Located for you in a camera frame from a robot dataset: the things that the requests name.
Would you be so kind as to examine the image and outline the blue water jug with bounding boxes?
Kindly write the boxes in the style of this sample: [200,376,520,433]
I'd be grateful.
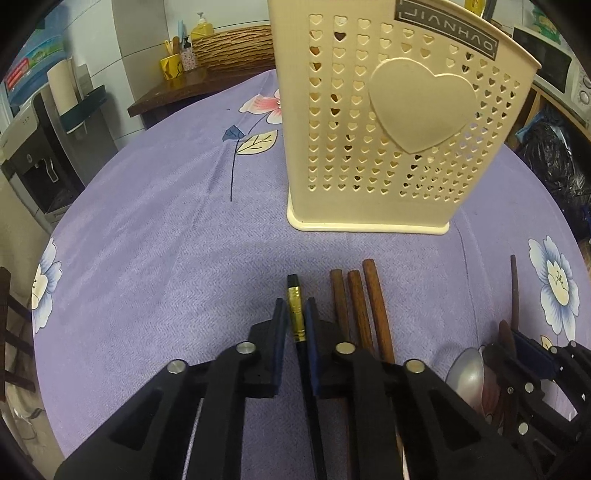
[4,28,70,109]

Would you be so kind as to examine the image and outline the purple floral tablecloth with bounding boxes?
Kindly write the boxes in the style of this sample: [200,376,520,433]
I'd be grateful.
[31,68,583,480]

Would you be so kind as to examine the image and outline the cream perforated utensil holder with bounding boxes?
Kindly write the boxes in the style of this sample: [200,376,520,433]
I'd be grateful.
[267,0,542,235]

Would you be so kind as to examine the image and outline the thick brown wooden chopstick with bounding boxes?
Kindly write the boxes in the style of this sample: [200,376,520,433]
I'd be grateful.
[347,270,376,356]
[362,259,397,366]
[329,270,354,347]

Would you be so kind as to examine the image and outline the dark wooden counter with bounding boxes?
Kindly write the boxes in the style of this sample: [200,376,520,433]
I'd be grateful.
[128,67,278,130]

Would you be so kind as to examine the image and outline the black plastic bag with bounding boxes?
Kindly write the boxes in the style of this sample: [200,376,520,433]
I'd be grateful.
[522,108,591,241]

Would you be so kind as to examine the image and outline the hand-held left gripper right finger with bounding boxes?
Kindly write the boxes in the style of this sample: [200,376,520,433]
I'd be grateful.
[305,298,541,480]

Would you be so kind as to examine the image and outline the small dotted pump bottle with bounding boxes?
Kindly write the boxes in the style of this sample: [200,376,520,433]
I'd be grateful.
[181,37,198,71]

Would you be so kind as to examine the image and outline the yellow mug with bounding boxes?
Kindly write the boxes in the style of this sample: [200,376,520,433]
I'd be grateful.
[160,53,184,80]

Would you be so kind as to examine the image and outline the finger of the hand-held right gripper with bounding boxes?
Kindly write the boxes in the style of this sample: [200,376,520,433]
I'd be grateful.
[513,332,591,416]
[482,344,546,443]

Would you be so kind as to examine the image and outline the paper towel roll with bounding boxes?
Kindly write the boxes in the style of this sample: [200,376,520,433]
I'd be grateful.
[46,58,79,116]

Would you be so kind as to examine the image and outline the teal wall holder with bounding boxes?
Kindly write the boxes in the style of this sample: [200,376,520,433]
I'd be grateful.
[58,85,112,137]

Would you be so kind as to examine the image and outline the wooden shelf unit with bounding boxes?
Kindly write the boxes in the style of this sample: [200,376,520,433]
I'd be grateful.
[505,85,591,153]

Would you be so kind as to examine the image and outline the yellow soap dispenser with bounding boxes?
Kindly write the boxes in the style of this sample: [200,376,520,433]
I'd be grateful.
[191,11,214,41]

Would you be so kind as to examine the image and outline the thin dark brown chopstick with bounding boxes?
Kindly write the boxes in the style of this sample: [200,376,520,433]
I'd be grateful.
[509,254,522,328]

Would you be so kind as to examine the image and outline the brown wooden spoon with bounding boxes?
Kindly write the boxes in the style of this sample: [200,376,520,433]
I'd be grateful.
[480,320,519,430]

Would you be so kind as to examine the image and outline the dark wooden stool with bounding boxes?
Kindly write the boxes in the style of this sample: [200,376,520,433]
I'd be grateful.
[0,267,35,402]

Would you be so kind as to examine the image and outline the metal spoon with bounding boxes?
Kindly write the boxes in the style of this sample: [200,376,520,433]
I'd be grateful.
[444,347,486,412]

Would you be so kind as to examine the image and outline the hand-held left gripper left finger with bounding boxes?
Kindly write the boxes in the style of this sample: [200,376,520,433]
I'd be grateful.
[54,298,287,480]

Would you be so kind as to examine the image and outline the black chopstick with gold band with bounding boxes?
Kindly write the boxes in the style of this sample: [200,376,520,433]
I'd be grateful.
[286,274,329,480]

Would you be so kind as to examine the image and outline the woven wash basin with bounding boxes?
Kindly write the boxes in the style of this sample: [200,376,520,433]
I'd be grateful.
[191,25,277,71]

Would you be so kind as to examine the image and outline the white microwave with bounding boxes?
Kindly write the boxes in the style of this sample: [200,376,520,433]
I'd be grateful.
[512,24,591,109]

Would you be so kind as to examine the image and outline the green noodle cups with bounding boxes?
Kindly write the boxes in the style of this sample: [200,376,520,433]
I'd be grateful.
[526,17,564,44]

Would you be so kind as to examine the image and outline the water dispenser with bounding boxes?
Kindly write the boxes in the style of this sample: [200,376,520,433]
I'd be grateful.
[0,90,86,222]

